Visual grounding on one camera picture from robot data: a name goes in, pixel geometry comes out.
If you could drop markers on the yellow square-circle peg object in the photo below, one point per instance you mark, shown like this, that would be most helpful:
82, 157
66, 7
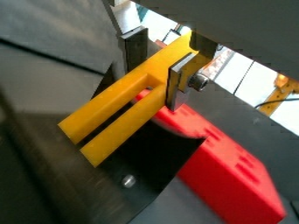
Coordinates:
148, 75

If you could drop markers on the black curved fixture block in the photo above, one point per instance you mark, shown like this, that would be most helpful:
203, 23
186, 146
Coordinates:
122, 155

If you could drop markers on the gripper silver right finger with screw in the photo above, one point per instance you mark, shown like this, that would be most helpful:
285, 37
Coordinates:
184, 74

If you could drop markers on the red foam shape board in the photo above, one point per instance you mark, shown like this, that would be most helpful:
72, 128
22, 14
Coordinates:
223, 174

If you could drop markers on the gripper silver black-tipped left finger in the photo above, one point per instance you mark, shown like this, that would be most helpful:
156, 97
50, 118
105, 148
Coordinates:
126, 47

